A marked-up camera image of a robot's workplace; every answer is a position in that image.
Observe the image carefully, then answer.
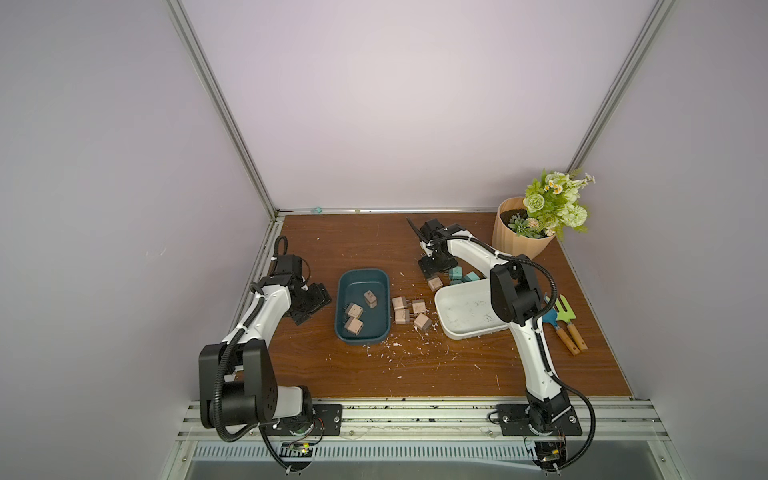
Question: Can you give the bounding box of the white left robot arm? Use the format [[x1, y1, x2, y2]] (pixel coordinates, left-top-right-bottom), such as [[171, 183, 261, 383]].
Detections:
[[198, 273, 331, 442]]

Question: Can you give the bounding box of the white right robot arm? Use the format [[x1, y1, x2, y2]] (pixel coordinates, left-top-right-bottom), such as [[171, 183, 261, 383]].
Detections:
[[413, 220, 572, 435]]

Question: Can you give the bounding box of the dark teal storage tray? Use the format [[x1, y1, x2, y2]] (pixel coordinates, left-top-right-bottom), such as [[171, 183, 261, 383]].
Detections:
[[334, 268, 392, 345]]

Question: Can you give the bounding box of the white storage tray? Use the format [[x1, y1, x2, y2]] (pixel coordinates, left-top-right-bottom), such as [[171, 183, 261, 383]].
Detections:
[[434, 279, 509, 340]]

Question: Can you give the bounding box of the teal plug upper left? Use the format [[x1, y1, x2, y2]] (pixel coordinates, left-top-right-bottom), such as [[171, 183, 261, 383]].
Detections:
[[448, 266, 464, 285]]

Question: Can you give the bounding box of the teal plug middle left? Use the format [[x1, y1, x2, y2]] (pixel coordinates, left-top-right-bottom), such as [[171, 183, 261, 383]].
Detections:
[[462, 271, 481, 283]]

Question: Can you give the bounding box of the peach ribbed flower pot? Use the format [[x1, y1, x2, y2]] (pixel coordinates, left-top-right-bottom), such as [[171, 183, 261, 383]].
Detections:
[[491, 196, 555, 259]]

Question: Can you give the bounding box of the green artificial flower plant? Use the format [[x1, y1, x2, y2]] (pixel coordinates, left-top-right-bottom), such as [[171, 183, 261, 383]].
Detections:
[[504, 170, 595, 239]]

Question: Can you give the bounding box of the green garden fork tool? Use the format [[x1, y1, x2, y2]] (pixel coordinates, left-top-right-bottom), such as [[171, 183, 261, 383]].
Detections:
[[555, 295, 588, 351]]

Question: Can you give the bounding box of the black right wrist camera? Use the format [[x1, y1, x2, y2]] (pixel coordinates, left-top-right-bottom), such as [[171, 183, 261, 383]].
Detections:
[[418, 219, 445, 244]]

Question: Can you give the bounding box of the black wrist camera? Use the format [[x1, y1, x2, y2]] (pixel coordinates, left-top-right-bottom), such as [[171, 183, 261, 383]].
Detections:
[[418, 219, 445, 244], [270, 254, 305, 280]]

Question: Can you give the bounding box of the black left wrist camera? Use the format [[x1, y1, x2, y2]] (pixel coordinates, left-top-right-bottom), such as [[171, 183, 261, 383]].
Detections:
[[270, 254, 305, 280]]

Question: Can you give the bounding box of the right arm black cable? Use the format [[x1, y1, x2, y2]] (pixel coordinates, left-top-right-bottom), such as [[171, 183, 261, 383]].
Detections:
[[406, 217, 597, 472]]

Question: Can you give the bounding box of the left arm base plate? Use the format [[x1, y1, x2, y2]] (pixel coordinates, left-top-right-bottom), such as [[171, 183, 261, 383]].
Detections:
[[266, 403, 344, 438]]

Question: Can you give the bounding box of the aluminium front rail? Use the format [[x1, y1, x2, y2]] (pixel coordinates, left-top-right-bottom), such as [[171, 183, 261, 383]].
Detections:
[[176, 395, 672, 443]]

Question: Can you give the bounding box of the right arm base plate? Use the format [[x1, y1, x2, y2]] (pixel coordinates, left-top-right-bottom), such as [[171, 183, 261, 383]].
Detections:
[[495, 403, 584, 437]]

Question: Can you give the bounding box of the left corner aluminium post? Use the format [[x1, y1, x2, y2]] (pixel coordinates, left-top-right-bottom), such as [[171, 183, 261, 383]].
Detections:
[[165, 0, 279, 220]]

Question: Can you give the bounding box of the corner aluminium post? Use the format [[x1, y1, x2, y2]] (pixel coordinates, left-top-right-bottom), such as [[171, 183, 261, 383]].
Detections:
[[165, 0, 279, 220], [567, 0, 677, 172]]

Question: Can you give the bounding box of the right corner aluminium post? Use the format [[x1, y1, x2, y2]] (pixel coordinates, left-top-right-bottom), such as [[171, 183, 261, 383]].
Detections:
[[567, 0, 677, 172]]

